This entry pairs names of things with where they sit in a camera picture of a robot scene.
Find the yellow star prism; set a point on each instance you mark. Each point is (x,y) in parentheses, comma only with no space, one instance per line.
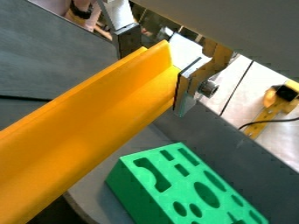
(56,144)

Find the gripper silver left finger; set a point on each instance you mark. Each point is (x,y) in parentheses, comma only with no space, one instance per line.
(125,29)

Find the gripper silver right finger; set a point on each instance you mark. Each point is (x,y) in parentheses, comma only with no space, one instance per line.
(199,61)

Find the person in background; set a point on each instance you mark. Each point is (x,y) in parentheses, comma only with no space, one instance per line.
(83,13)

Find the green foam shape board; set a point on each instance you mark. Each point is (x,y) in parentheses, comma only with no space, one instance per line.
(166,186)

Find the yellow black tool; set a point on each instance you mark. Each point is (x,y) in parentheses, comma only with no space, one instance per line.
(279,100)

